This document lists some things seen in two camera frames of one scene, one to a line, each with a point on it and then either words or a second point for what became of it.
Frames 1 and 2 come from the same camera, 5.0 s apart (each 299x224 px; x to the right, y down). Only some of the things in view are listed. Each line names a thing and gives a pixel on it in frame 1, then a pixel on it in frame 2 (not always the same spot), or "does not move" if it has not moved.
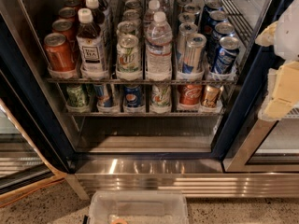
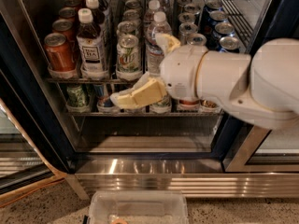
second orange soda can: x=66 y=27 does not move
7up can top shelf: x=128 y=59 does not move
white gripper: x=289 y=36 → x=181 y=71
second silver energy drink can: x=185 y=30 does not move
